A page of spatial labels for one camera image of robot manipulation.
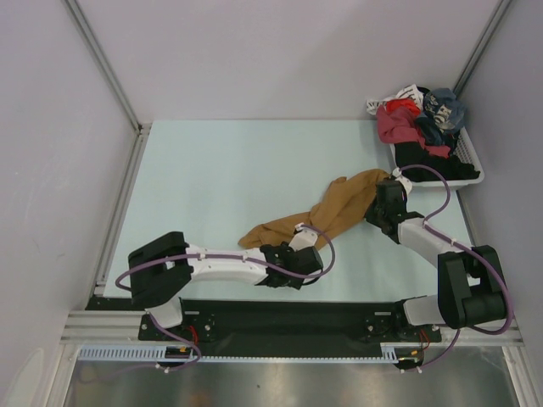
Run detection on front aluminium frame rail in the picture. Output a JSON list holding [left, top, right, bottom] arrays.
[[60, 310, 524, 347]]

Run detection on tan ribbed tank top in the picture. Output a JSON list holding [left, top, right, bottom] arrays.
[[238, 169, 389, 248]]

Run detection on white black printed garment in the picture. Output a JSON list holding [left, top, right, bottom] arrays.
[[366, 84, 424, 115]]

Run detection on left aluminium frame post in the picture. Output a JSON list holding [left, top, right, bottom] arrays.
[[61, 0, 143, 135]]

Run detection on right aluminium frame post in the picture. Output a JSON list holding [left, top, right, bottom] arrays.
[[453, 0, 516, 97]]

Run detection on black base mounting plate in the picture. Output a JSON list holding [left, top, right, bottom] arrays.
[[84, 296, 442, 357]]

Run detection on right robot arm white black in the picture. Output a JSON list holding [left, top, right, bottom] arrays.
[[365, 178, 514, 336]]

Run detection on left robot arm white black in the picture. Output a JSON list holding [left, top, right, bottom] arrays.
[[115, 230, 324, 339]]

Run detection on grey plastic laundry basket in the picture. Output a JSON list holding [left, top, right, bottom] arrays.
[[389, 128, 484, 190]]

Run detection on white slotted cable duct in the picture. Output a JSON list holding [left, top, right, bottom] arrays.
[[77, 344, 422, 364]]

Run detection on blue printed garment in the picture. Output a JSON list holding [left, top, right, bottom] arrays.
[[415, 88, 467, 151]]

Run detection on aluminium frame post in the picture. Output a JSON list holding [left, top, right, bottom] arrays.
[[61, 0, 143, 135], [453, 0, 516, 97]]

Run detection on pink garment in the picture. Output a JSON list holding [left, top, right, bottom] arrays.
[[376, 106, 424, 145]]

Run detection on left side aluminium rail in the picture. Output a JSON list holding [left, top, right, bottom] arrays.
[[89, 123, 153, 297]]

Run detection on red garment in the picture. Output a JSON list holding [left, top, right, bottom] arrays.
[[385, 98, 421, 116]]

